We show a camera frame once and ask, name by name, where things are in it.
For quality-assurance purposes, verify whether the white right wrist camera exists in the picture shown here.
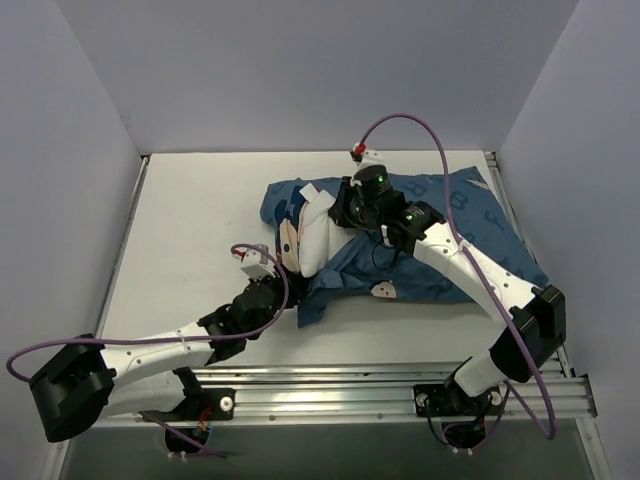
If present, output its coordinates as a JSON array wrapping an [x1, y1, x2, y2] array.
[[350, 143, 385, 170]]

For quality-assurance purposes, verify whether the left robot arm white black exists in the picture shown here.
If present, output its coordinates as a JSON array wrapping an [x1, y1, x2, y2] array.
[[28, 273, 309, 443]]

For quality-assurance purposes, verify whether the white pillow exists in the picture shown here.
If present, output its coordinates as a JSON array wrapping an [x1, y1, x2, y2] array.
[[297, 183, 357, 278]]

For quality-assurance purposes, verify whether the blue cartoon print pillowcase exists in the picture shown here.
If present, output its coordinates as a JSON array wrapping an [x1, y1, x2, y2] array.
[[260, 167, 549, 327]]

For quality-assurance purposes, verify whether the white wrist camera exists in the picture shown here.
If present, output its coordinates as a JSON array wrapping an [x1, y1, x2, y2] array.
[[350, 143, 385, 170], [231, 244, 273, 280]]

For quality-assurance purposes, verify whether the aluminium rail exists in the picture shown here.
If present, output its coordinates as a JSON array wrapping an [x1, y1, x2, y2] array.
[[483, 149, 576, 376], [94, 155, 151, 339]]

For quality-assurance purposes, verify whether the aluminium left side rail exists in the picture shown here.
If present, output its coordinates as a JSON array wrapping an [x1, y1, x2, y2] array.
[[94, 155, 151, 339]]

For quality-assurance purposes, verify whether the aluminium front rail frame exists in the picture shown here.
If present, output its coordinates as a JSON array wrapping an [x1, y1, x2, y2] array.
[[87, 362, 599, 426]]

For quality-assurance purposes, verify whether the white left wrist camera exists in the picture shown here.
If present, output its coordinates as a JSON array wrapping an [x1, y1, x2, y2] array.
[[231, 244, 273, 280]]

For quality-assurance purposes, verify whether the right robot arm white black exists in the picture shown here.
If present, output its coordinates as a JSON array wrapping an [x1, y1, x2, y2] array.
[[329, 164, 566, 413]]

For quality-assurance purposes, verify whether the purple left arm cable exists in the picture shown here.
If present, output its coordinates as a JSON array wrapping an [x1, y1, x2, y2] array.
[[5, 242, 290, 459]]

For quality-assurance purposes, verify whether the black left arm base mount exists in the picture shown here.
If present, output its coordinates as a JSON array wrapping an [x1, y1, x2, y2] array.
[[145, 388, 236, 422]]

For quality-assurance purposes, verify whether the aluminium right side rail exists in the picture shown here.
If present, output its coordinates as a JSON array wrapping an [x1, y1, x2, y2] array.
[[483, 149, 576, 376]]

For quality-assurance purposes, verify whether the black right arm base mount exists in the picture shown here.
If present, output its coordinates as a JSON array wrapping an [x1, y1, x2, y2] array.
[[413, 383, 503, 418]]

